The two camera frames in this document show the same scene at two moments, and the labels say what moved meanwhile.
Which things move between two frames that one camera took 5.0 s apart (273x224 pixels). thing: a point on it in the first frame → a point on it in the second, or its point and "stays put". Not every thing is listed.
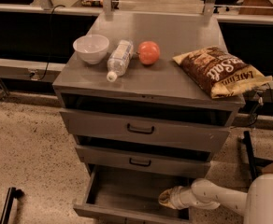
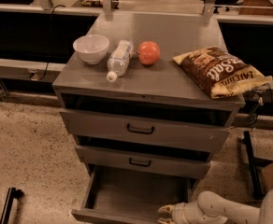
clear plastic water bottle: x=120 y=60 stays put
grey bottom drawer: x=125 y=196 stays put
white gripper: x=178 y=197 → x=179 y=214
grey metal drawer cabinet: x=135 y=112 stays put
